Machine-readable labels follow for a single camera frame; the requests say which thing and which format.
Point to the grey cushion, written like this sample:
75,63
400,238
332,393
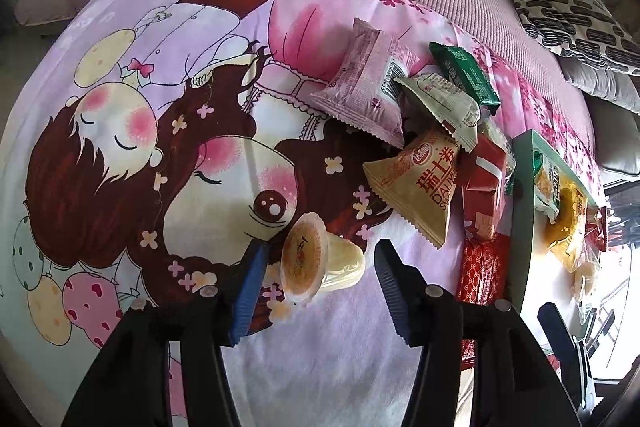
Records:
610,87

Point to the pink snack packet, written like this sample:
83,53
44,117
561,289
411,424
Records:
360,87

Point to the red snack packet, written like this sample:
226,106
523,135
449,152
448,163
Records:
482,187

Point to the teal cardboard box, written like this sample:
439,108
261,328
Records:
522,227

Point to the pale green snack packet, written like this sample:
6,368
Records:
445,104

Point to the beige orange snack packet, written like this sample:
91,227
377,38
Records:
415,187

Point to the yellow donut packet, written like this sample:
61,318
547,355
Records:
562,212

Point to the red grid-patterned packet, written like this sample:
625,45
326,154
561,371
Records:
480,274

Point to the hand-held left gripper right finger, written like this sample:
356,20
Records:
397,299

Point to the black and white patterned cushion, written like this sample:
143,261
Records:
570,17

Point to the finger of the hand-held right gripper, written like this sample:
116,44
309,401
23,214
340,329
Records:
562,342

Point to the clear bread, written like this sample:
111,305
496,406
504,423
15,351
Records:
585,284

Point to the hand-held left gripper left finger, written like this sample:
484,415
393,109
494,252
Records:
250,292

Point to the small red foil packet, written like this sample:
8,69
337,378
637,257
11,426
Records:
597,229

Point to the yellow pudding cup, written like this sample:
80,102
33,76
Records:
340,264

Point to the printed blanket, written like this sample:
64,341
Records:
150,107

